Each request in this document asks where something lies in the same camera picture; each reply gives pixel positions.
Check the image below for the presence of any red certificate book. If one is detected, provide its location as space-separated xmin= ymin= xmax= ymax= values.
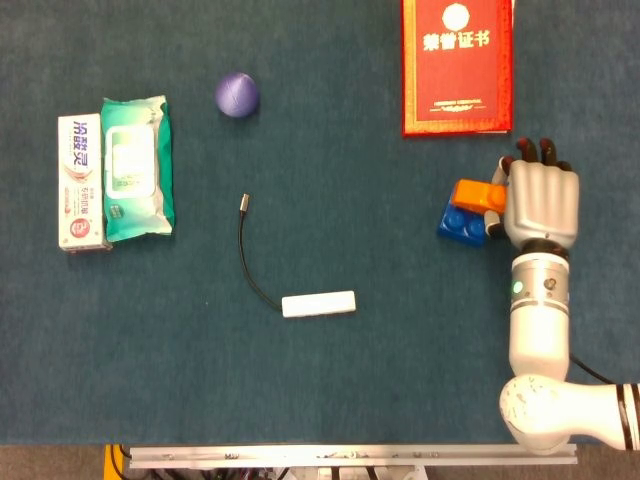
xmin=401 ymin=0 xmax=514 ymax=138

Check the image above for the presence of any teal table cloth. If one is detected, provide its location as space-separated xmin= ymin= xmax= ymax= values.
xmin=0 ymin=0 xmax=640 ymax=446

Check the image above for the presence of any orange building block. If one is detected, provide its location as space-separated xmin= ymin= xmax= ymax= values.
xmin=451 ymin=178 xmax=508 ymax=215

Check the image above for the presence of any black cable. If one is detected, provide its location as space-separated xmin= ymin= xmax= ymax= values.
xmin=568 ymin=352 xmax=615 ymax=385

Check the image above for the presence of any white toothpaste box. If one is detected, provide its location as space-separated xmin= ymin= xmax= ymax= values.
xmin=56 ymin=113 xmax=112 ymax=253

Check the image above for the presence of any green wet wipes pack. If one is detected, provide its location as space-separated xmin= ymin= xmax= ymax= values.
xmin=99 ymin=94 xmax=176 ymax=243

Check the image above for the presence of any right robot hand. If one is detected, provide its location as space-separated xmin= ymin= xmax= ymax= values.
xmin=482 ymin=136 xmax=581 ymax=249

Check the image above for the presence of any purple ball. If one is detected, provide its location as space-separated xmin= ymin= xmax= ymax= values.
xmin=214 ymin=72 xmax=261 ymax=119

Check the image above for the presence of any yellow frame part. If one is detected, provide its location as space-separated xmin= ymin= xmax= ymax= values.
xmin=103 ymin=443 xmax=132 ymax=480

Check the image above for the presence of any white USB hub with cable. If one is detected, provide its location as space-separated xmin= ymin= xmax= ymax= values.
xmin=237 ymin=193 xmax=358 ymax=319

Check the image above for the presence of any blue building block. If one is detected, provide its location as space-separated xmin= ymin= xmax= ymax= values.
xmin=436 ymin=198 xmax=489 ymax=249

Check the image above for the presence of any aluminium frame rail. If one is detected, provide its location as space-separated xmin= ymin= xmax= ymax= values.
xmin=128 ymin=443 xmax=579 ymax=470

